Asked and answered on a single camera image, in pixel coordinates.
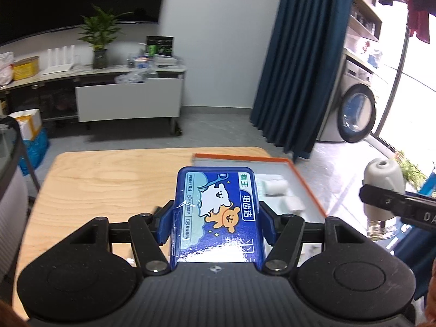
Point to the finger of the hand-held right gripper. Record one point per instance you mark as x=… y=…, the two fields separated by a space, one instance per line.
x=391 y=201

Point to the long television cabinet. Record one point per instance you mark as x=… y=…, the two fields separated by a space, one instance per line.
x=85 y=74

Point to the white cabinet drawer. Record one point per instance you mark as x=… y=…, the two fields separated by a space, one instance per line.
x=129 y=100

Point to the pile of small packets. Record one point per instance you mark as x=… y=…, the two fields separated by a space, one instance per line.
x=153 y=61

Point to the green plant in glass vase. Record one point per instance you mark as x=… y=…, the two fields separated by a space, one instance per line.
x=100 y=58

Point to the black television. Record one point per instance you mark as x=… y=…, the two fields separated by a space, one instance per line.
x=68 y=0

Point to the white plastic bag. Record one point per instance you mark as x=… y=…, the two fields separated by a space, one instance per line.
x=6 y=70

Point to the red hanging garment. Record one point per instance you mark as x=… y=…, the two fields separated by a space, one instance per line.
x=420 y=17

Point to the orange-edged white box tray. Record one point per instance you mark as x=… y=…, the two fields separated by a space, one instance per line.
x=269 y=167

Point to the yellow box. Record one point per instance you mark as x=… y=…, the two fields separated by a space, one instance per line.
x=25 y=70

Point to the blue cartoon print tin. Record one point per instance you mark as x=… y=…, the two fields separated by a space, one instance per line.
x=218 y=211

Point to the blue bag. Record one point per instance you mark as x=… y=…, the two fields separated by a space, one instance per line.
x=34 y=150

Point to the green and black box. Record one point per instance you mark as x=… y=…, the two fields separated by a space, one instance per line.
x=159 y=46

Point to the white cloth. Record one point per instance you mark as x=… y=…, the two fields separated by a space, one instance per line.
x=294 y=204

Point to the white router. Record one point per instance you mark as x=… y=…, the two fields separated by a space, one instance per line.
x=58 y=59

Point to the wall shelf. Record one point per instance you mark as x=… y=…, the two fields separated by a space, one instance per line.
x=364 y=20

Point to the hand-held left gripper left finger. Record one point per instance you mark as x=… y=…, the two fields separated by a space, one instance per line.
x=163 y=224

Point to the dark blue curtain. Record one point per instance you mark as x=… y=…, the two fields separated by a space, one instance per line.
x=299 y=58

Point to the taped cardboard package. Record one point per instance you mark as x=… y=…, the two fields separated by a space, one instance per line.
x=27 y=122

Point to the clear plastic packets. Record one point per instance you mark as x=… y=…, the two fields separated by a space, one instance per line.
x=136 y=76

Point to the white washing machine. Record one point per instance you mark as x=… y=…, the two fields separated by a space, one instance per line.
x=354 y=109

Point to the blue cloth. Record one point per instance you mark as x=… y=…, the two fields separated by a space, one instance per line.
x=417 y=255

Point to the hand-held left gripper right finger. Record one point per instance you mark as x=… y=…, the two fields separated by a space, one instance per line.
x=267 y=224

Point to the small potted plant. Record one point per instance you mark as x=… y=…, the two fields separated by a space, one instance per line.
x=410 y=172

